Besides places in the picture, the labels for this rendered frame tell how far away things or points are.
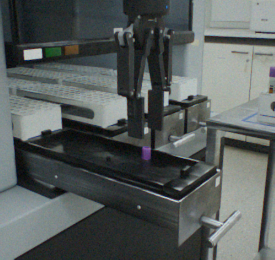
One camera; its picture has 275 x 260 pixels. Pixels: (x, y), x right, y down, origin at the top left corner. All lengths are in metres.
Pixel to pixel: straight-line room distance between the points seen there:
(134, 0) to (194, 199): 0.30
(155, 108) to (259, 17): 2.32
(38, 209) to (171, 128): 0.42
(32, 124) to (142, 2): 0.32
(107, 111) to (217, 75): 2.33
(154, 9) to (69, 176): 0.30
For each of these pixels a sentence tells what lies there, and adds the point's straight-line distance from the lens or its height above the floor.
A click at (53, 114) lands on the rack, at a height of 0.85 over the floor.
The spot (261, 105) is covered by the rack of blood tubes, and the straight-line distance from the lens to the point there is 0.87.
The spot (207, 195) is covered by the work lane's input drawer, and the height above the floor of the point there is 0.78.
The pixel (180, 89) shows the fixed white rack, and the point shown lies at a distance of 1.04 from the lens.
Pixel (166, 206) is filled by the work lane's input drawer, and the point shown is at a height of 0.79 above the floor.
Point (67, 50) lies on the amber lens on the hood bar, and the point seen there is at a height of 0.98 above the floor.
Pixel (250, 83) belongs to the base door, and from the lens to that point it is 2.99.
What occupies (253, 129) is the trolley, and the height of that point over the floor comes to 0.82.
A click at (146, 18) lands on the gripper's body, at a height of 1.04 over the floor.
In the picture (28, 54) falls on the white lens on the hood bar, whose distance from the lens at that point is 0.69.
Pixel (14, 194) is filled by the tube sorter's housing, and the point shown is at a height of 0.73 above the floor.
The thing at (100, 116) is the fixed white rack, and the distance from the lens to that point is 0.81.
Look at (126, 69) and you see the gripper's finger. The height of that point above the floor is 0.97.
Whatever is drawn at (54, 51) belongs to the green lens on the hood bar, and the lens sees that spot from 0.72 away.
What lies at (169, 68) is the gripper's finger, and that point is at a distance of 0.67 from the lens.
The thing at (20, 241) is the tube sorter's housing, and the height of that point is 0.69.
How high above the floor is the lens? 1.05
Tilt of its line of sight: 16 degrees down
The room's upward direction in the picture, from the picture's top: straight up
